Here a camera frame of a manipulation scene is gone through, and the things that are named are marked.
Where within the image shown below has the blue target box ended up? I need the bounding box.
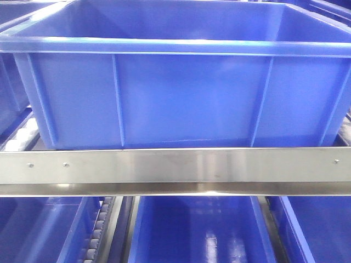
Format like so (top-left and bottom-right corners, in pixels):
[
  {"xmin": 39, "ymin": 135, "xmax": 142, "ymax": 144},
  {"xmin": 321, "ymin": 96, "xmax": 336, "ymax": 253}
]
[{"xmin": 1, "ymin": 1, "xmax": 350, "ymax": 150}]

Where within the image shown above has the blue bin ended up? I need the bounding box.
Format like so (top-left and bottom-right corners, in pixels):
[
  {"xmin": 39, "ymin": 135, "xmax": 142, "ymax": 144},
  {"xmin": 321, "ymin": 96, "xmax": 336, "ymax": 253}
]
[
  {"xmin": 1, "ymin": 197, "xmax": 100, "ymax": 262},
  {"xmin": 1, "ymin": 1, "xmax": 53, "ymax": 137},
  {"xmin": 268, "ymin": 196, "xmax": 350, "ymax": 262},
  {"xmin": 128, "ymin": 196, "xmax": 276, "ymax": 262}
]

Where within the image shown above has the far left roller track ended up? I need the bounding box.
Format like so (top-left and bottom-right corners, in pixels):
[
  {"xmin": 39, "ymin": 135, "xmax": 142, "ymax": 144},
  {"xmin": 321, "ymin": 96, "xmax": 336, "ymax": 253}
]
[{"xmin": 1, "ymin": 107, "xmax": 40, "ymax": 152}]

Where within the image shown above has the blue bin upper left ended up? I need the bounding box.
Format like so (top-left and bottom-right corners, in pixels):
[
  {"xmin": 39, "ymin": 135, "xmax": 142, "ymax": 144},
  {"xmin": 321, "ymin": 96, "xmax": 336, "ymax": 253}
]
[{"xmin": 1, "ymin": 1, "xmax": 53, "ymax": 137}]

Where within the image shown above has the blue bin lower centre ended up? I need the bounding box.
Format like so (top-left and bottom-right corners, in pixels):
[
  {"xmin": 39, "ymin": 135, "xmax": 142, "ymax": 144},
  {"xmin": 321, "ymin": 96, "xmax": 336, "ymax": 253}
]
[{"xmin": 128, "ymin": 196, "xmax": 276, "ymax": 262}]

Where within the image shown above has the steel front rack bar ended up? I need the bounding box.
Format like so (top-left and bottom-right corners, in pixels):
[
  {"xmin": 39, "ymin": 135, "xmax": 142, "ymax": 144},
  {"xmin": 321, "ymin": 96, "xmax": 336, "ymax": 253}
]
[{"xmin": 1, "ymin": 147, "xmax": 350, "ymax": 197}]

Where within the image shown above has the blue bin lower right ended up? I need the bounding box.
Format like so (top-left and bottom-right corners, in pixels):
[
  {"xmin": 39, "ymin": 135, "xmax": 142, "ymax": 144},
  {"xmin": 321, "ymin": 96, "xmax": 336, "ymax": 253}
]
[{"xmin": 268, "ymin": 196, "xmax": 350, "ymax": 262}]

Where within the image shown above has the blue bin lower left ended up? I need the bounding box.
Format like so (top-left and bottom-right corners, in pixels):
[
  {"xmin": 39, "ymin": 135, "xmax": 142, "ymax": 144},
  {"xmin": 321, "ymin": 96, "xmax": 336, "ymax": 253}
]
[{"xmin": 1, "ymin": 197, "xmax": 100, "ymax": 262}]

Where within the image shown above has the white roller track left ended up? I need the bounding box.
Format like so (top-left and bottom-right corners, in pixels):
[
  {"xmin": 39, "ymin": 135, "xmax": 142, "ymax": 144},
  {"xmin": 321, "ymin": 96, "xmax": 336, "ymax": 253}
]
[{"xmin": 83, "ymin": 197, "xmax": 115, "ymax": 263}]

